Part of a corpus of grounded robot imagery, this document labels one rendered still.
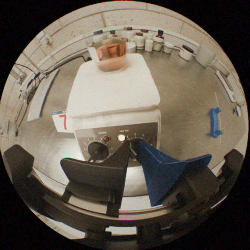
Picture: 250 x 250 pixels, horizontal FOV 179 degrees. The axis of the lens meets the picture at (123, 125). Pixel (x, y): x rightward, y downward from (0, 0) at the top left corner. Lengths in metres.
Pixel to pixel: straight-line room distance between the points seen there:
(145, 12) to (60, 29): 0.46
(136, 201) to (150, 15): 0.74
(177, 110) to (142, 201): 0.23
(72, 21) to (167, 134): 0.67
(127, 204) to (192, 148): 0.21
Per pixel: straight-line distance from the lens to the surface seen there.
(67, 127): 0.21
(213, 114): 0.33
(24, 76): 0.49
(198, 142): 0.24
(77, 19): 0.60
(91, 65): 0.16
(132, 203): 0.22
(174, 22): 0.64
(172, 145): 0.19
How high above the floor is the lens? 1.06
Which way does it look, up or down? 76 degrees down
